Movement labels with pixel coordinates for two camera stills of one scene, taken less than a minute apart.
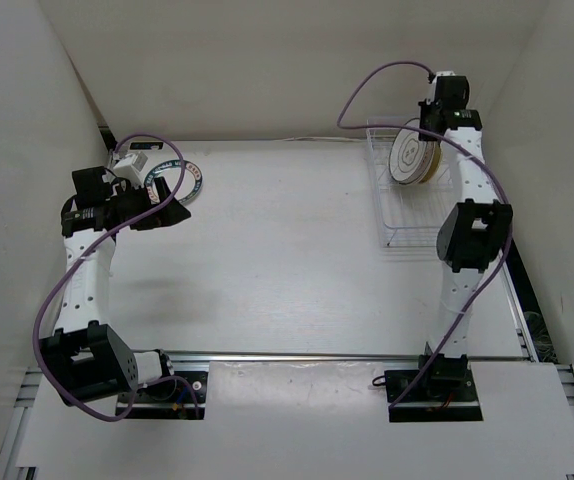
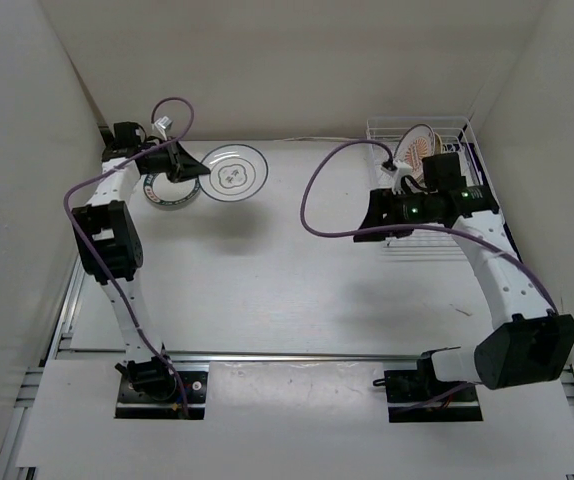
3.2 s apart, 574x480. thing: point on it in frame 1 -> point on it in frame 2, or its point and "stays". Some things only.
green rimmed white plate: [170, 170] stays
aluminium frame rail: [331, 355] stays
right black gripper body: [425, 114] -> [411, 210]
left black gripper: [169, 214] -> [181, 165]
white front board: [314, 417] stays
